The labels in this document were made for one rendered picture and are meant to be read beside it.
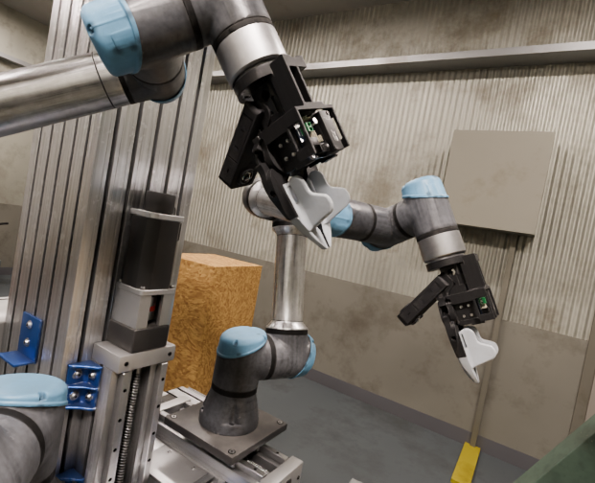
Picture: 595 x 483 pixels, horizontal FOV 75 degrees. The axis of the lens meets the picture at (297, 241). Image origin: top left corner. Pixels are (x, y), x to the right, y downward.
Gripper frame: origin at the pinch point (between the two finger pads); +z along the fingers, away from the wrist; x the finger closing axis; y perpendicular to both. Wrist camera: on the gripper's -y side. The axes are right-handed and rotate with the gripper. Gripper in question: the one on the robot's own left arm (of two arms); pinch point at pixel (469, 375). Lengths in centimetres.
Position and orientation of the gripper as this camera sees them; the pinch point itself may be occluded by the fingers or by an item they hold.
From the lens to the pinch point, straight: 75.8
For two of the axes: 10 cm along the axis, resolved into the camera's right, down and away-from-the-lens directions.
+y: 8.1, -3.1, -5.0
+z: 2.3, 9.5, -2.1
